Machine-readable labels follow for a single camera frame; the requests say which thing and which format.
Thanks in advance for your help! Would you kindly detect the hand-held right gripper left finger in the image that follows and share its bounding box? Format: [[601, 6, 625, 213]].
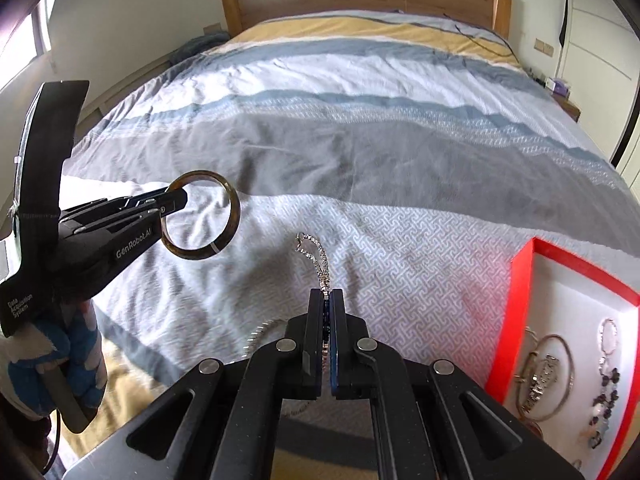
[[64, 287, 331, 480]]

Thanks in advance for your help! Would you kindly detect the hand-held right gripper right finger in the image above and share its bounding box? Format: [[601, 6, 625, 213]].
[[330, 287, 587, 480]]

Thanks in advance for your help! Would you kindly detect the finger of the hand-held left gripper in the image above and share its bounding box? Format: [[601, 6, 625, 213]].
[[107, 185, 189, 208], [147, 199, 189, 235]]

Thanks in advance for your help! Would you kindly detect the long silver chain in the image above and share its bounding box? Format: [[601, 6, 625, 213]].
[[244, 231, 334, 418]]

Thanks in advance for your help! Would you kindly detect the brown tortoiseshell bangle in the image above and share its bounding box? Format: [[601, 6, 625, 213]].
[[160, 170, 242, 262]]

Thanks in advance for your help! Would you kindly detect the red shallow cardboard box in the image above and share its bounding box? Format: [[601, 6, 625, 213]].
[[484, 238, 640, 480]]

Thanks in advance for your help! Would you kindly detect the thin silver bangle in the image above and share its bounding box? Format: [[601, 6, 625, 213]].
[[514, 333, 577, 422]]

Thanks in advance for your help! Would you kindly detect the small silver link bracelet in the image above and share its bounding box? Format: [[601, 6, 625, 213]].
[[597, 317, 622, 362]]

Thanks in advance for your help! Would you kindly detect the dark beaded bracelet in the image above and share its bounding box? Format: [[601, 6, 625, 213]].
[[581, 366, 622, 453]]

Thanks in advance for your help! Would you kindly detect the person's left hand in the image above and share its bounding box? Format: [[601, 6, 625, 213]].
[[37, 299, 108, 411]]

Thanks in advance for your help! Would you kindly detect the low white window cabinet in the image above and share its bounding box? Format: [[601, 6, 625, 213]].
[[0, 52, 173, 128]]

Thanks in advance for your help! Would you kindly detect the window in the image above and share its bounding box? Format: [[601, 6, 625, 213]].
[[27, 0, 55, 63]]

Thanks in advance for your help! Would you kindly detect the dark grey cloth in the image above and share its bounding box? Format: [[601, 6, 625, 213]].
[[171, 30, 232, 64]]

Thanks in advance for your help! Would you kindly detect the wooden nightstand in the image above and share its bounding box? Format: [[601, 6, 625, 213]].
[[554, 94, 582, 124]]

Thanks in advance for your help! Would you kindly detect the white wardrobe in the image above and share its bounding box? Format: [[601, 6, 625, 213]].
[[550, 0, 640, 173]]

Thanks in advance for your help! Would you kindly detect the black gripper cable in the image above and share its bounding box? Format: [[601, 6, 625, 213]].
[[42, 407, 65, 476]]

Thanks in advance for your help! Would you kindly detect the thin black cable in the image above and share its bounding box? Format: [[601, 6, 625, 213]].
[[440, 11, 519, 59]]

